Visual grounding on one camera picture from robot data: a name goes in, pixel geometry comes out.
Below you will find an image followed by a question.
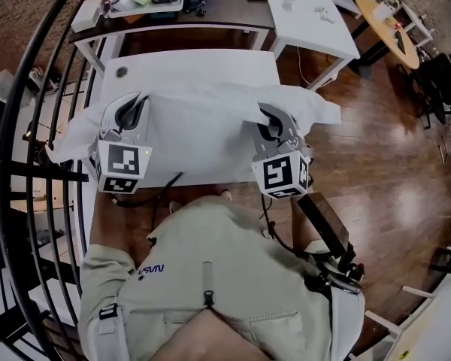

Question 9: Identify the person's bare chest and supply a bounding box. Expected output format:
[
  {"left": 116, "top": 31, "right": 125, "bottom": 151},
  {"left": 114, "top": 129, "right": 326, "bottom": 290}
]
[{"left": 150, "top": 308, "right": 275, "bottom": 361}]

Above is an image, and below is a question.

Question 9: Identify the grey shoulder strap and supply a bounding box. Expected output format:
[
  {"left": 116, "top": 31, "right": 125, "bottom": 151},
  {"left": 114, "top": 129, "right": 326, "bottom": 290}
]
[
  {"left": 95, "top": 302, "right": 123, "bottom": 361},
  {"left": 334, "top": 287, "right": 365, "bottom": 361}
]

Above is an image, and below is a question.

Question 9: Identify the small white gadget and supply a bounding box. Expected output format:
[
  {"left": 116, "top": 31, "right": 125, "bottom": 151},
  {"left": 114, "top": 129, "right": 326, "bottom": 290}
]
[{"left": 313, "top": 5, "right": 336, "bottom": 25}]

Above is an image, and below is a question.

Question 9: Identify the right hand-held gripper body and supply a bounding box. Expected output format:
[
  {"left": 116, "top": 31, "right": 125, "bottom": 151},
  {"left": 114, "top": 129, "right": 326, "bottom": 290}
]
[{"left": 250, "top": 144, "right": 312, "bottom": 201}]

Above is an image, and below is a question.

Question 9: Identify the round wooden table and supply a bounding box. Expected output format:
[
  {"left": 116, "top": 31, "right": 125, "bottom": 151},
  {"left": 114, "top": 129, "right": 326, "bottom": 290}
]
[{"left": 355, "top": 0, "right": 421, "bottom": 71}]

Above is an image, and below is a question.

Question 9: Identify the white upright container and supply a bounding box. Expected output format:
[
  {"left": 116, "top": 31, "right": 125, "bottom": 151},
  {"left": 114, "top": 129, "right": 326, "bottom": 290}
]
[{"left": 373, "top": 2, "right": 395, "bottom": 21}]

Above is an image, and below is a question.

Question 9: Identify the white side table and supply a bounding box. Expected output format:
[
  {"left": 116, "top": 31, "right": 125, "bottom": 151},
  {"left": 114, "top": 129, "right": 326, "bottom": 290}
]
[{"left": 259, "top": 0, "right": 362, "bottom": 92}]

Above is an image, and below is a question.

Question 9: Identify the person's right forearm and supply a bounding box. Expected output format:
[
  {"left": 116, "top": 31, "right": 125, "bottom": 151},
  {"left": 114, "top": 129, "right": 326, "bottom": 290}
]
[{"left": 288, "top": 196, "right": 326, "bottom": 253}]

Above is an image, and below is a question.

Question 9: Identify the person's beige vest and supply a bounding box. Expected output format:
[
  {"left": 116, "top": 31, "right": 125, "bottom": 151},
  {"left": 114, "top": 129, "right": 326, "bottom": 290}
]
[{"left": 77, "top": 195, "right": 365, "bottom": 361}]

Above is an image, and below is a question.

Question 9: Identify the dark top white frame table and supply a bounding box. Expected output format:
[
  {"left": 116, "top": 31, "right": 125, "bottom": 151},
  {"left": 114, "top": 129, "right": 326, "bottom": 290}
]
[{"left": 67, "top": 0, "right": 277, "bottom": 73}]

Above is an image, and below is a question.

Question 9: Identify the person's left forearm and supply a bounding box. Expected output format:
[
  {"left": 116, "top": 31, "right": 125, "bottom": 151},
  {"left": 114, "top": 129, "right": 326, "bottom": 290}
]
[{"left": 89, "top": 192, "right": 136, "bottom": 259}]

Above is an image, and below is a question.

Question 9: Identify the white pillowcase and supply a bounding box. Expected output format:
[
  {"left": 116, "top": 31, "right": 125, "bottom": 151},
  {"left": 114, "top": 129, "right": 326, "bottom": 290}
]
[{"left": 47, "top": 80, "right": 342, "bottom": 165}]

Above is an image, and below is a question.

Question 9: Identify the black office chair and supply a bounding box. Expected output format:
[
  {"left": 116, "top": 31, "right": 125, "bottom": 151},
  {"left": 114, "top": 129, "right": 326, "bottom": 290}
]
[{"left": 411, "top": 53, "right": 451, "bottom": 127}]

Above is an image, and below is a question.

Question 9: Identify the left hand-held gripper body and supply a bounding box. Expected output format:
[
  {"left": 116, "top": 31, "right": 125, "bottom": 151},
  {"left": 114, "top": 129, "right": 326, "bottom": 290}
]
[{"left": 91, "top": 128, "right": 154, "bottom": 195}]

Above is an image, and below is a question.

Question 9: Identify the white rectangular box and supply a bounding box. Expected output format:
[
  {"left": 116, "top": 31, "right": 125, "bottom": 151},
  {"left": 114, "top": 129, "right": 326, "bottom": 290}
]
[{"left": 71, "top": 0, "right": 105, "bottom": 34}]

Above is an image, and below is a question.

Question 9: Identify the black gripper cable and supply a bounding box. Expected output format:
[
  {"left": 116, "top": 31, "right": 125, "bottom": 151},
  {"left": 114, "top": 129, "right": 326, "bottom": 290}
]
[
  {"left": 111, "top": 171, "right": 184, "bottom": 240},
  {"left": 261, "top": 193, "right": 313, "bottom": 257}
]

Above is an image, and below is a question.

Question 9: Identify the black metal railing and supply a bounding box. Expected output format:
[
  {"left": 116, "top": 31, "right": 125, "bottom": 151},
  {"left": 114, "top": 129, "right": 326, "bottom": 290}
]
[{"left": 0, "top": 0, "right": 110, "bottom": 361}]

